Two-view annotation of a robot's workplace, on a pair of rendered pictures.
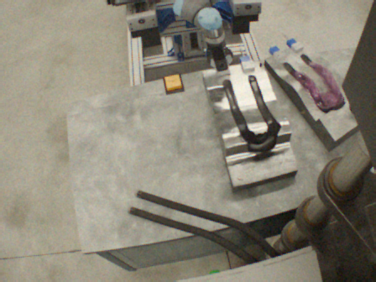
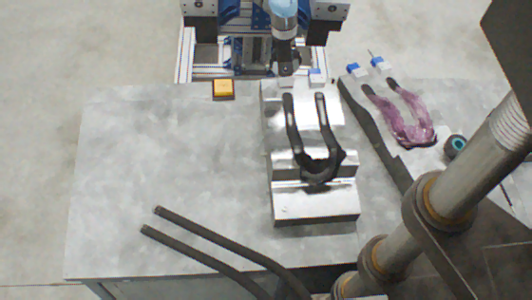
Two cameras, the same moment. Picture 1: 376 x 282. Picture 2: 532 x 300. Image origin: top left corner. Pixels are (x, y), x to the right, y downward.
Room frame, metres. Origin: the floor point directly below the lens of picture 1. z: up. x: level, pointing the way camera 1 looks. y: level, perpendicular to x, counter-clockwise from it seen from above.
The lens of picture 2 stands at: (-0.04, 0.00, 2.06)
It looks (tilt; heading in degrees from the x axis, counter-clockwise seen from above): 58 degrees down; 351
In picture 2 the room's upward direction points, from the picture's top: 8 degrees clockwise
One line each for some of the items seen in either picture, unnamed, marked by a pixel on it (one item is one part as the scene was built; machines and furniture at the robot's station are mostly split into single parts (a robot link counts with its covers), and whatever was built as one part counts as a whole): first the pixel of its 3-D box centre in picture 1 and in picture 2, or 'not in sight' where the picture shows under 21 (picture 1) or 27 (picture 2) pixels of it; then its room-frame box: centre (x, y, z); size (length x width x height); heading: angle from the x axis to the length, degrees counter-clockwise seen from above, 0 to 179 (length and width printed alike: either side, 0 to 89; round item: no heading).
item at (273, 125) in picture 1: (252, 108); (313, 130); (0.73, -0.26, 0.92); 0.35 x 0.16 x 0.09; 3
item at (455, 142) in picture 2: not in sight; (456, 146); (0.67, -0.73, 0.93); 0.08 x 0.08 x 0.04
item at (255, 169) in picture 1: (249, 119); (307, 142); (0.72, -0.25, 0.87); 0.50 x 0.26 x 0.14; 3
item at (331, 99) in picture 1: (319, 82); (406, 112); (0.82, -0.59, 0.90); 0.26 x 0.18 x 0.08; 20
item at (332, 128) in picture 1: (319, 88); (404, 120); (0.82, -0.60, 0.86); 0.50 x 0.26 x 0.11; 20
